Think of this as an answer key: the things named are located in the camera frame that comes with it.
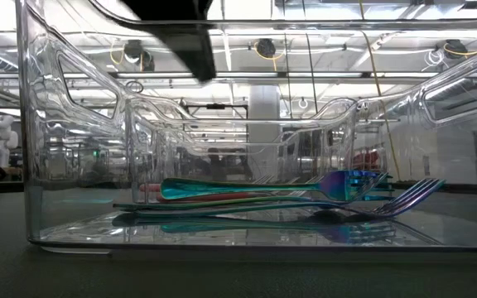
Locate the black overhead camera rig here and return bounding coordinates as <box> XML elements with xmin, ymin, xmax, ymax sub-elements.
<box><xmin>175</xmin><ymin>98</ymin><xmax>250</xmax><ymax>122</ymax></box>

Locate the black ceiling cable reel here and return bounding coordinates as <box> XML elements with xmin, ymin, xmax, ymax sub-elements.
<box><xmin>123</xmin><ymin>39</ymin><xmax>156</xmax><ymax>72</ymax></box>
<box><xmin>255</xmin><ymin>37</ymin><xmax>278</xmax><ymax>60</ymax></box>
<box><xmin>443</xmin><ymin>39</ymin><xmax>470</xmax><ymax>60</ymax></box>

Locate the red equipment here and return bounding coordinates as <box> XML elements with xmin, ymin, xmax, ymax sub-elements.
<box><xmin>352</xmin><ymin>149</ymin><xmax>383</xmax><ymax>171</ymax></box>

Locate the clear plastic bin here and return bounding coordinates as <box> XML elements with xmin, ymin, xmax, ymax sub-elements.
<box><xmin>155</xmin><ymin>126</ymin><xmax>306</xmax><ymax>195</ymax></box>
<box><xmin>123</xmin><ymin>97</ymin><xmax>359</xmax><ymax>204</ymax></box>
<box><xmin>14</xmin><ymin>0</ymin><xmax>477</xmax><ymax>254</ymax></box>

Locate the long ceiling light fixture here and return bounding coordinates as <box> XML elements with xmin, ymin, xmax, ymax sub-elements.
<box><xmin>116</xmin><ymin>71</ymin><xmax>442</xmax><ymax>79</ymax></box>

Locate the white building column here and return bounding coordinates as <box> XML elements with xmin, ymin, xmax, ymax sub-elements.
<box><xmin>247</xmin><ymin>84</ymin><xmax>282</xmax><ymax>144</ymax></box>

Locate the yellow hanging cable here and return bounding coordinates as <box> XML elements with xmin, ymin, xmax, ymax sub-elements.
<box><xmin>358</xmin><ymin>0</ymin><xmax>402</xmax><ymax>182</ymax></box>

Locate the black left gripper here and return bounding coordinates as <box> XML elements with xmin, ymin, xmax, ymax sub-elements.
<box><xmin>120</xmin><ymin>0</ymin><xmax>218</xmax><ymax>83</ymax></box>

